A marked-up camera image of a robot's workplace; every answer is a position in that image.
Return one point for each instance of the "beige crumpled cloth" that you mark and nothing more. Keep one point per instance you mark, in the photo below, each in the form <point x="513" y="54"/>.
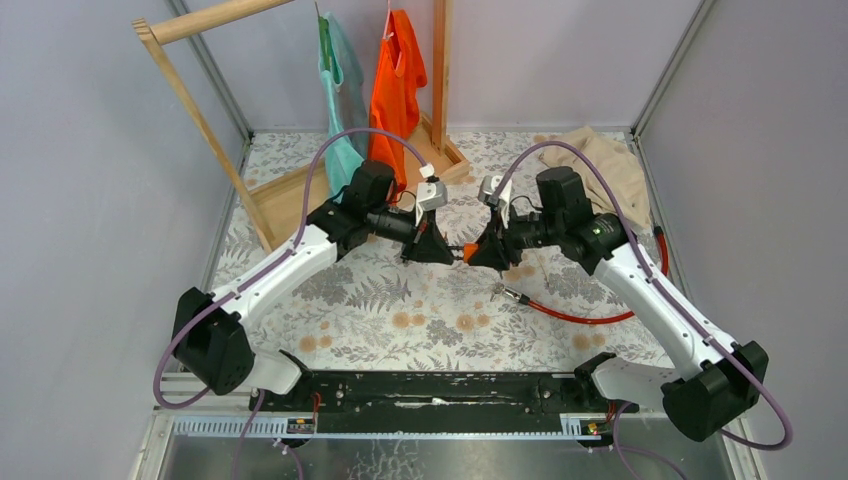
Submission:
<point x="619" y="167"/>

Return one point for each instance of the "orange shirt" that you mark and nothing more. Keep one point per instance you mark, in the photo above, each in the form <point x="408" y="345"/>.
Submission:
<point x="394" y="106"/>

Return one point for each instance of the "teal shirt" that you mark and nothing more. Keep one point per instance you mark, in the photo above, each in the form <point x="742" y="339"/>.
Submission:
<point x="342" y="86"/>

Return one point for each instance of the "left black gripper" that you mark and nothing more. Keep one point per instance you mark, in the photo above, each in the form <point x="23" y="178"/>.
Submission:
<point x="427" y="244"/>

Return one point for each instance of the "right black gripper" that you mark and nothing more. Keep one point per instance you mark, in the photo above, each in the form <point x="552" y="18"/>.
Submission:
<point x="496" y="248"/>

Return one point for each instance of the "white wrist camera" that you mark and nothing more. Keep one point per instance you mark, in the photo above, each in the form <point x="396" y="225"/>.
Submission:
<point x="431" y="193"/>
<point x="495" y="192"/>

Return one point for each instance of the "orange black padlock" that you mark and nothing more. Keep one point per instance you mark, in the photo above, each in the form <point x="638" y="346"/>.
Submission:
<point x="464" y="252"/>

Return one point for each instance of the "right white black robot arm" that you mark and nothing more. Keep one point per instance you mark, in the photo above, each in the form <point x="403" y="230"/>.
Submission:
<point x="713" y="378"/>

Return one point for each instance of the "green clothes hanger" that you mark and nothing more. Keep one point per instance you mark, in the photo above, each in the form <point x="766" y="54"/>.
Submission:
<point x="325" y="47"/>

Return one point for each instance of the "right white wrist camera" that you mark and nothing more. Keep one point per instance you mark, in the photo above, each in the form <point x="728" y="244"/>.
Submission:
<point x="495" y="192"/>

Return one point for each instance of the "white pink clothes hanger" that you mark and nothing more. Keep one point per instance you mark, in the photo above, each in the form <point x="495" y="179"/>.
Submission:
<point x="392" y="50"/>

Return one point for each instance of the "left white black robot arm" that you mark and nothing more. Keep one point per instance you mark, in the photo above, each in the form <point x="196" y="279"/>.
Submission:
<point x="210" y="333"/>

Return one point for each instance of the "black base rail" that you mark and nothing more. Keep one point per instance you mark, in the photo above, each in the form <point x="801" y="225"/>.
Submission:
<point x="412" y="402"/>

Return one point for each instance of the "wooden clothes rack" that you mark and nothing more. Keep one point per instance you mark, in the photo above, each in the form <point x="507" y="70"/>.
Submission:
<point x="264" y="200"/>

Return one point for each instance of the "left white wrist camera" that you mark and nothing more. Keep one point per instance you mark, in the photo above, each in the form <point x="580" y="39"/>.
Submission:
<point x="431" y="193"/>

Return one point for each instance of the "floral patterned mat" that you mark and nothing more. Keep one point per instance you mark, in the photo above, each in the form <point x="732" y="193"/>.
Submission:
<point x="370" y="311"/>

